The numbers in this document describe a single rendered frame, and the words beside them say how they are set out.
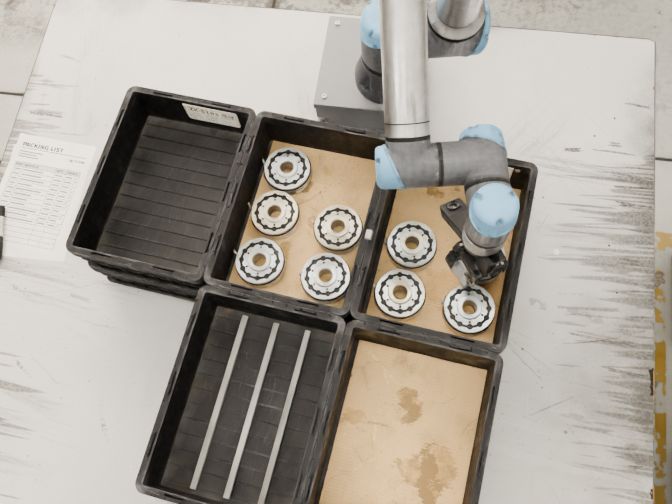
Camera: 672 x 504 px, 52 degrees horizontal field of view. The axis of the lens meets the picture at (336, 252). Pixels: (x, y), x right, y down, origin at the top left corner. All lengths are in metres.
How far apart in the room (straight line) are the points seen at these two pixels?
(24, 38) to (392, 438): 2.29
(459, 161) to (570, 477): 0.73
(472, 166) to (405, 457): 0.57
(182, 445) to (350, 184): 0.65
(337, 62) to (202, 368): 0.78
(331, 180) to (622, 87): 0.78
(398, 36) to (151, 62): 0.96
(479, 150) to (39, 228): 1.11
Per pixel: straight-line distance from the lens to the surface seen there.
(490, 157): 1.15
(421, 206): 1.49
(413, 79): 1.12
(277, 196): 1.49
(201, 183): 1.57
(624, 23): 2.90
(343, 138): 1.48
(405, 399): 1.38
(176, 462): 1.43
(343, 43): 1.73
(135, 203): 1.59
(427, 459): 1.37
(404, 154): 1.13
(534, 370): 1.55
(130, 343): 1.64
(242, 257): 1.45
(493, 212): 1.09
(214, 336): 1.45
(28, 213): 1.84
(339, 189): 1.51
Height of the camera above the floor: 2.20
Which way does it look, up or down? 70 degrees down
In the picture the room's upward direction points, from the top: 12 degrees counter-clockwise
